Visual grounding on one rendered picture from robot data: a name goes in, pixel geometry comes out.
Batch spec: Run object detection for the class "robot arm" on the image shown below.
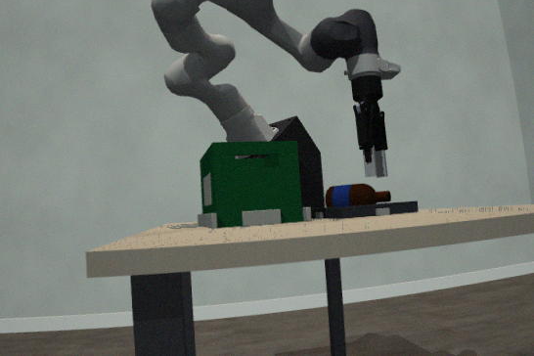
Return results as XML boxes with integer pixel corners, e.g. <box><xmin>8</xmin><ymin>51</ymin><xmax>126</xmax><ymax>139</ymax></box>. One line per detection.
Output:
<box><xmin>152</xmin><ymin>0</ymin><xmax>401</xmax><ymax>142</ymax></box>

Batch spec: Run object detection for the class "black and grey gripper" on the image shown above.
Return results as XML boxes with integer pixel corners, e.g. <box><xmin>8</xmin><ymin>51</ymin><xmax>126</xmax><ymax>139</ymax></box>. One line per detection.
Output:
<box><xmin>351</xmin><ymin>75</ymin><xmax>387</xmax><ymax>177</ymax></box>

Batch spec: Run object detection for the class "brown bottle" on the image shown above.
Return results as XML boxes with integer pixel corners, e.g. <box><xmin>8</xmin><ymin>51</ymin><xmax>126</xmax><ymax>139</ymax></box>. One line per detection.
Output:
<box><xmin>325</xmin><ymin>184</ymin><xmax>391</xmax><ymax>207</ymax></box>

